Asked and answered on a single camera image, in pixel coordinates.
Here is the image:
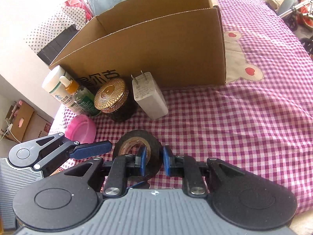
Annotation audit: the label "white supplement bottle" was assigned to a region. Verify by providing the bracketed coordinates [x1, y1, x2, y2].
[41, 65, 84, 115]

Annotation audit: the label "pink collapsible bowl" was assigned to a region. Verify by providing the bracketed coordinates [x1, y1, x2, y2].
[65, 115, 97, 144]

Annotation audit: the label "gold lid black jar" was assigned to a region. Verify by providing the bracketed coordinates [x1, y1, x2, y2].
[94, 78, 137, 123]

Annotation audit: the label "black electrical tape roll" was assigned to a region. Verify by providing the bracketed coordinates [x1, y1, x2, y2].
[113, 129, 163, 182]

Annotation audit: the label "cardboard boxes on floor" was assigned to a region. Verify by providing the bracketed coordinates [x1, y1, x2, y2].
[1, 100, 51, 143]

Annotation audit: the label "brown cardboard box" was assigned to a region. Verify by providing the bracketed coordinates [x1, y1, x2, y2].
[50, 0, 226, 89]

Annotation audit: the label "white power adapter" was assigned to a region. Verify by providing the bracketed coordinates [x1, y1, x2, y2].
[131, 71, 168, 120]

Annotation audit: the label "dark cabinet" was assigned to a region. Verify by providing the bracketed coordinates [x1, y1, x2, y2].
[37, 24, 78, 66]

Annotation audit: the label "purple checkered tablecloth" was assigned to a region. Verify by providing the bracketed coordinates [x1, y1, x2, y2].
[48, 0, 313, 216]

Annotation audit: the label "polka dot cloth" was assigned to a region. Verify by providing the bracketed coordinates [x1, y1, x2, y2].
[24, 6, 92, 54]

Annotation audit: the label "green dropper bottle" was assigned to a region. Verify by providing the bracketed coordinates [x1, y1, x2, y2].
[59, 76, 100, 117]

